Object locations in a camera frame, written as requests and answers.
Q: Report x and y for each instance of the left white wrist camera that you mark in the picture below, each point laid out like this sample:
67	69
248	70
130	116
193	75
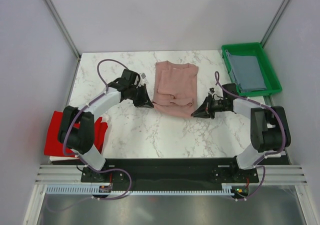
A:
143	75

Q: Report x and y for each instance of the red folded t shirt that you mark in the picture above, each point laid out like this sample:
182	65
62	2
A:
52	135

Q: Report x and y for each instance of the right aluminium corner post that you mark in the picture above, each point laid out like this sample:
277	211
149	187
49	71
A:
275	21

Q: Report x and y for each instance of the green plastic bin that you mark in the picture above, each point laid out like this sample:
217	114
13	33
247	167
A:
254	49

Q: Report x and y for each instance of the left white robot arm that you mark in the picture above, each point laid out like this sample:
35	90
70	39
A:
77	127

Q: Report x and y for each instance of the pink t shirt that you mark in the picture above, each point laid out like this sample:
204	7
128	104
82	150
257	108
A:
175	89

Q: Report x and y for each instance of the aluminium front rail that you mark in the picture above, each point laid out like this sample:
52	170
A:
69	175

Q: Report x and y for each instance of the aluminium corner post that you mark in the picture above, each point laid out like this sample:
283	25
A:
62	27
275	21

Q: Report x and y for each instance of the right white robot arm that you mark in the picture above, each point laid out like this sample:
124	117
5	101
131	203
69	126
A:
269	129

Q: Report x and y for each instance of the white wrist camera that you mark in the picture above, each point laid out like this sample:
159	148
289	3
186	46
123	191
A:
143	75
212	92

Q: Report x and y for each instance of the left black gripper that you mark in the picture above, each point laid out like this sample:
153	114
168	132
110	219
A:
144	99

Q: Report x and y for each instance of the light blue cable duct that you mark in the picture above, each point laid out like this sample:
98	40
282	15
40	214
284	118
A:
90	189

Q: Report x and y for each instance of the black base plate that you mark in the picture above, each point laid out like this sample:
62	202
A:
167	174

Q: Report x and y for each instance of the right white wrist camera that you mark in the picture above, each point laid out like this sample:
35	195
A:
212	92

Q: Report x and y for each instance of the grey blue folded shirt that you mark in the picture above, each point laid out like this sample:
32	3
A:
246	73

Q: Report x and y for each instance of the left aluminium corner post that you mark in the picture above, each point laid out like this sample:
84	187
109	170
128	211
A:
62	27

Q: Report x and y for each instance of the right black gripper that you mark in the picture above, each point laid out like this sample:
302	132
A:
207	105

